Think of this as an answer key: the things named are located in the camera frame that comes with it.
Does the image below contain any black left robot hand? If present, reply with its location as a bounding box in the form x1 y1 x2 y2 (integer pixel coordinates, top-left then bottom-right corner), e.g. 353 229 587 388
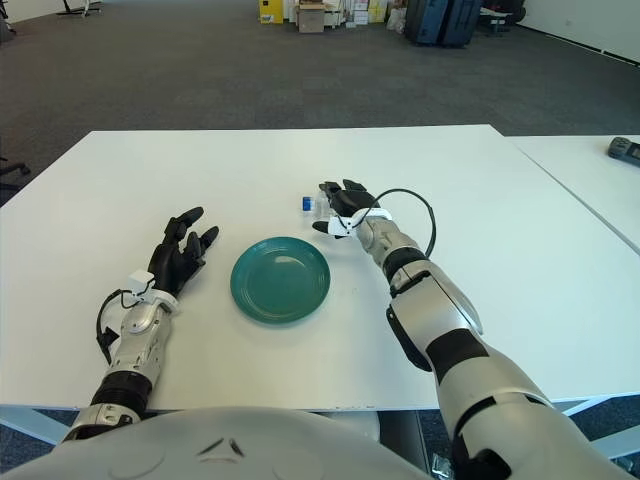
127 205 220 301

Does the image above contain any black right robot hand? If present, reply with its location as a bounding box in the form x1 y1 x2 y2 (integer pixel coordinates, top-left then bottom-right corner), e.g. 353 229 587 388
312 178 382 239

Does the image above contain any clear plastic water bottle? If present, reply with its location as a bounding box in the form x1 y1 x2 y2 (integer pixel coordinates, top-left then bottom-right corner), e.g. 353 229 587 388
301 192 335 221

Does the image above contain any round green plate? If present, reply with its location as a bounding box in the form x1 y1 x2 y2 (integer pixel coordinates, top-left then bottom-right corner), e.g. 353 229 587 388
229 237 331 328

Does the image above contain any white shelf with cartons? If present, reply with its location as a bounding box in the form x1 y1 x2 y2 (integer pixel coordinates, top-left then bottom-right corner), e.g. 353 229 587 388
282 0 389 29

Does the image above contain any black suitcase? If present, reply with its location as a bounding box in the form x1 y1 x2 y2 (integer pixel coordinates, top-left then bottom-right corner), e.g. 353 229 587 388
403 0 421 41

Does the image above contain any dark blue suitcase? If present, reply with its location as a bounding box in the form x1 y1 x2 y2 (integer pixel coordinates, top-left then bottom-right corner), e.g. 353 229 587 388
413 0 449 45
439 0 482 50

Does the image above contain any grey robot torso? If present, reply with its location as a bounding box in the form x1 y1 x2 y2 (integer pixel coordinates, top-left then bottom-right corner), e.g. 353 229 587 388
0 405 451 480

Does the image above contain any small white side table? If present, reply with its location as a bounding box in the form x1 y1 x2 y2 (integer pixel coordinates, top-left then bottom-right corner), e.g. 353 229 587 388
480 7 511 37

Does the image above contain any black chair base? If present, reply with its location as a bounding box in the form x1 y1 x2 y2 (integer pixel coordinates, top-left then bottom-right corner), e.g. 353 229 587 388
55 0 104 17

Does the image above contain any black handheld device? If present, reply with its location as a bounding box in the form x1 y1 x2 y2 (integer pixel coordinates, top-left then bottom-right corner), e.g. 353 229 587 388
608 135 640 166

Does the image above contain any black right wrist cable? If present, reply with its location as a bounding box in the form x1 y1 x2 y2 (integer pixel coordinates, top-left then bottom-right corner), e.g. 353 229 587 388
344 188 437 257

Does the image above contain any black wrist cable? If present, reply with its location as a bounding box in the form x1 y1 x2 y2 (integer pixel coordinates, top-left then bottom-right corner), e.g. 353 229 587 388
96 288 151 365
344 188 437 257

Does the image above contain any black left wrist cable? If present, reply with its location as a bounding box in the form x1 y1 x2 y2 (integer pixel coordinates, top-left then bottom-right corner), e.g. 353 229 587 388
96 288 151 365

